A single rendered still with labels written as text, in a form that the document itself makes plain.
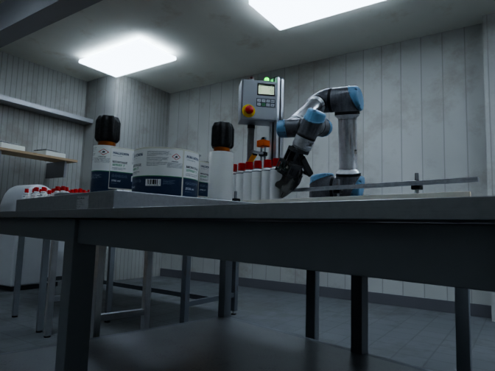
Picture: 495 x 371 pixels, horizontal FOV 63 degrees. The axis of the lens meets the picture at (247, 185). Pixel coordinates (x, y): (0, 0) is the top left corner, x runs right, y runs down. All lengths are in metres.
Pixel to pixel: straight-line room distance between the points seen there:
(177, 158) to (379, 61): 4.32
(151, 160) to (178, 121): 5.63
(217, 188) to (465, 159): 3.69
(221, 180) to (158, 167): 0.30
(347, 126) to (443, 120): 3.02
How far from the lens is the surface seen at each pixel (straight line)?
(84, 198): 1.17
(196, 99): 6.68
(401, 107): 5.06
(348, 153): 1.97
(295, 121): 1.67
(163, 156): 1.20
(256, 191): 1.69
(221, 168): 1.43
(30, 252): 5.51
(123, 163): 1.49
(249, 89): 1.89
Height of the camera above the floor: 0.80
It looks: 6 degrees up
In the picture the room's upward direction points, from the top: 2 degrees clockwise
